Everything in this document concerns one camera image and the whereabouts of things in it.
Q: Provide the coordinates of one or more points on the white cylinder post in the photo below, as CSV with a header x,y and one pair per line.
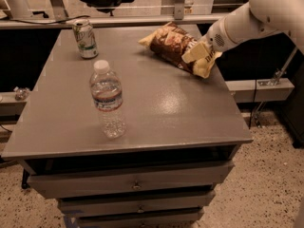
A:
x,y
16,9

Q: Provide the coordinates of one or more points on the grey drawer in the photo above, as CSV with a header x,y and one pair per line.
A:
x,y
119,181
143,220
136,204

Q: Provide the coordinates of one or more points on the top grey drawer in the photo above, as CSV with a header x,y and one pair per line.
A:
x,y
119,181

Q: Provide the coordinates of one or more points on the middle grey drawer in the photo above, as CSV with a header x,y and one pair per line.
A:
x,y
136,204

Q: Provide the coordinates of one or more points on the bottom grey drawer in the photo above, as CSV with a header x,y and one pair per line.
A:
x,y
143,220

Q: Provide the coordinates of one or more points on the brown yellow chip bag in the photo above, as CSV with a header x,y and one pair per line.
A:
x,y
171,41

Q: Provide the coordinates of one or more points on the small crumpled clear object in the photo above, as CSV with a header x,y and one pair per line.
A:
x,y
21,93

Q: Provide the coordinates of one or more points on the green white soda can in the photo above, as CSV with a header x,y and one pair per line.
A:
x,y
85,38

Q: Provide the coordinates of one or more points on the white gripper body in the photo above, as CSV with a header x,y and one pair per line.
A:
x,y
215,41

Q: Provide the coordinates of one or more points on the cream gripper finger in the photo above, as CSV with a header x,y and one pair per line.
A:
x,y
197,52

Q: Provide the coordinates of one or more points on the grey drawer cabinet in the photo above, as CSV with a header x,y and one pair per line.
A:
x,y
172,116

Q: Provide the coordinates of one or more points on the grey metal rail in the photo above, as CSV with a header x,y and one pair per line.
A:
x,y
111,21

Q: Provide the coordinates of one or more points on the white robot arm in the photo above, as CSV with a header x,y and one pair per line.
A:
x,y
265,190

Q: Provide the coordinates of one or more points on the clear plastic water bottle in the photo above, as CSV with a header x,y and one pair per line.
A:
x,y
107,95

